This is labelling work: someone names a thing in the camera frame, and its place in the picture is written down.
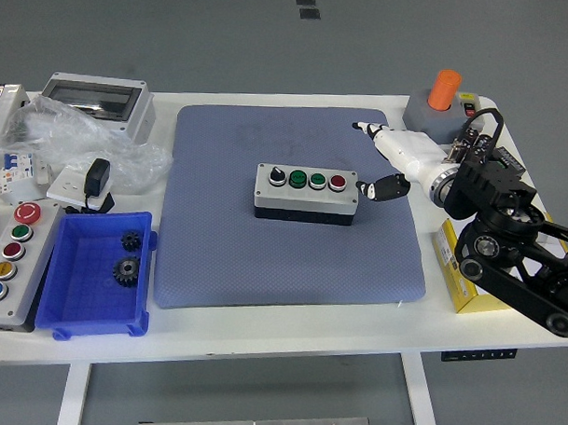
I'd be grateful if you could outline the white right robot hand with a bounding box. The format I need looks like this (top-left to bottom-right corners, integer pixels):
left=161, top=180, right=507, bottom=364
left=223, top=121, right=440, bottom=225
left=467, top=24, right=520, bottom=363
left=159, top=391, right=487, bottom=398
left=349, top=121, right=450, bottom=205

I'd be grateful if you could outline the grey four-button control box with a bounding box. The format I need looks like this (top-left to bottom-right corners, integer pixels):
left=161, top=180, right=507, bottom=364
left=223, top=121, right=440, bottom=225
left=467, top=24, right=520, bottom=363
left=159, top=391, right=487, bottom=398
left=252, top=162, right=361, bottom=227

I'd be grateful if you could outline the grey five-button control box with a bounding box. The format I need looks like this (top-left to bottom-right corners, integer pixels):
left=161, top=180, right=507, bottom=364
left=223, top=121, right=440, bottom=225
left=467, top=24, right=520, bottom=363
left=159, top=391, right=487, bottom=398
left=0, top=200, right=66, bottom=336

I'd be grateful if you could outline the orange cylinder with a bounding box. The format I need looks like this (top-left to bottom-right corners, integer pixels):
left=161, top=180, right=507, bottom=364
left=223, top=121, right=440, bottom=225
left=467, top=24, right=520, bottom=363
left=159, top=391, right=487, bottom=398
left=426, top=68, right=463, bottom=114

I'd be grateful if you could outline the black power module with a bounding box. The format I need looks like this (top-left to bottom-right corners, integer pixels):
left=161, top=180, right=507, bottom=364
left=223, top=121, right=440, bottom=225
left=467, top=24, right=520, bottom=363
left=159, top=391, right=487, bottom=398
left=492, top=144, right=529, bottom=176

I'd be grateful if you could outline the white yellow cardboard box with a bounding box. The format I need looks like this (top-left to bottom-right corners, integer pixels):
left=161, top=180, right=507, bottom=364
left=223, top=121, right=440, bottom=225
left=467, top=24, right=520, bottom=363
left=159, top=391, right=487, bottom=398
left=430, top=208, right=568, bottom=319

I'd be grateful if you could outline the black table control panel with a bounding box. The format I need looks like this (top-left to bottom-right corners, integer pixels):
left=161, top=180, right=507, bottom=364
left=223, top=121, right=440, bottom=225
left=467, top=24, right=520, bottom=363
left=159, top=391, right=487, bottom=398
left=440, top=347, right=517, bottom=365

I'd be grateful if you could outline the blue-grey padded mat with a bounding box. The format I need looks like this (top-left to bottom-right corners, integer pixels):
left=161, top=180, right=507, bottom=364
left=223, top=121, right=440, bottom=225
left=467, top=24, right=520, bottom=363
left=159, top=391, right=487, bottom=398
left=152, top=100, right=433, bottom=319

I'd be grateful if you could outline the white table leg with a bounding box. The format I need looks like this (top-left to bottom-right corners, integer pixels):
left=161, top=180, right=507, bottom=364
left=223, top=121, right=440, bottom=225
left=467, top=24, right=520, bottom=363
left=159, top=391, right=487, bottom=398
left=396, top=351, right=441, bottom=425
left=55, top=362, right=93, bottom=425

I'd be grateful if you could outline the small black bevel gear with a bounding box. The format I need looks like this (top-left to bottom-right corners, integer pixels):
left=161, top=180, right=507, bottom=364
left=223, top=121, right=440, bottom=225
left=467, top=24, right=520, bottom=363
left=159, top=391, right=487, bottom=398
left=119, top=230, right=143, bottom=253

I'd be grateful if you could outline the large black bevel gear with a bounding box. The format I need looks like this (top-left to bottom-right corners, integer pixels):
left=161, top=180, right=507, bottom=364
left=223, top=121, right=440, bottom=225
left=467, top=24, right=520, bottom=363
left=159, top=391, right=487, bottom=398
left=111, top=256, right=143, bottom=290

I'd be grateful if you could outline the black power adapter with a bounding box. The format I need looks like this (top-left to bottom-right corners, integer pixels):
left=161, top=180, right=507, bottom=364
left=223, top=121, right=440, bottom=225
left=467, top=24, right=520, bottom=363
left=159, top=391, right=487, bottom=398
left=83, top=158, right=112, bottom=199

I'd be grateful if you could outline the clear plastic bag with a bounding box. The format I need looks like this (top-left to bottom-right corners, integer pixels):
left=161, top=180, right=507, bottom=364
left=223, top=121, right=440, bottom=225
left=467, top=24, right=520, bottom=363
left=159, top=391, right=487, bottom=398
left=0, top=92, right=176, bottom=196

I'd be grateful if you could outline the blue plastic bin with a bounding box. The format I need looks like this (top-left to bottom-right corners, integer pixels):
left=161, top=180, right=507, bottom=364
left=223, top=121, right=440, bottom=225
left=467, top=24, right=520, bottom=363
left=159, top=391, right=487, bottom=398
left=35, top=207, right=159, bottom=345

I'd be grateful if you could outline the white blue circuit breaker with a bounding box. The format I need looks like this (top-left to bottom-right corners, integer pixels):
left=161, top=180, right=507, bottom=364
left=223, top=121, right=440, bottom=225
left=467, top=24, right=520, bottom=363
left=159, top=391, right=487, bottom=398
left=0, top=148, right=38, bottom=197

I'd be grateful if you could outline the grey switch base block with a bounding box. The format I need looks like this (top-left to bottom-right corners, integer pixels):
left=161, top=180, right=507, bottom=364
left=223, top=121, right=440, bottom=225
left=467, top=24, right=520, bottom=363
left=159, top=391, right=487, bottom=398
left=401, top=89, right=485, bottom=145

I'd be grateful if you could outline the black adapter cord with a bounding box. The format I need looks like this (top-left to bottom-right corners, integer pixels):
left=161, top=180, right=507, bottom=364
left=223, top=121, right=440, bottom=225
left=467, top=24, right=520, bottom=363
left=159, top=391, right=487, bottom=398
left=63, top=190, right=117, bottom=216

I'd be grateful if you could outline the grey enclosure with clear lid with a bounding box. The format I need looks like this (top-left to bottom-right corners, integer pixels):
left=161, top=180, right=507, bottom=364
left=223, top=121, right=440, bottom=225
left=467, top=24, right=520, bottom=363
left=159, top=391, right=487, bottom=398
left=37, top=71, right=159, bottom=146

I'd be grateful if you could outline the white wall socket plate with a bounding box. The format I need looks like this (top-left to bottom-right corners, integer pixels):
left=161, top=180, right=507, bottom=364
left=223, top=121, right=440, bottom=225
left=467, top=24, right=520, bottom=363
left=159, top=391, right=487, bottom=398
left=45, top=164, right=114, bottom=213

